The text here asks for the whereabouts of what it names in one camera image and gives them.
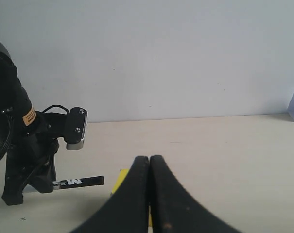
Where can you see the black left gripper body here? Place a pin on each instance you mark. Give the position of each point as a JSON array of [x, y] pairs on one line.
[[21, 127]]

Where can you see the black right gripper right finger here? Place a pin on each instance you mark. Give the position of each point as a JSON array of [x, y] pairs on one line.
[[173, 209]]

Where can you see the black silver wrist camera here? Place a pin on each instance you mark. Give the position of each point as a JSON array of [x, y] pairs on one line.
[[67, 124]]

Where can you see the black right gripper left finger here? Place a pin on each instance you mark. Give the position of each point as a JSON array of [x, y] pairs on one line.
[[127, 210]]

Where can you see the grey black Piper left arm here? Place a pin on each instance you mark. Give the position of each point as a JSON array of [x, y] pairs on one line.
[[8, 73]]

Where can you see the black white whiteboard marker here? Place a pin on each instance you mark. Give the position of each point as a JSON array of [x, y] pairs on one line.
[[79, 182]]

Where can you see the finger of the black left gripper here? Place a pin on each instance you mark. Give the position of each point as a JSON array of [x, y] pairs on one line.
[[43, 177], [22, 168]]

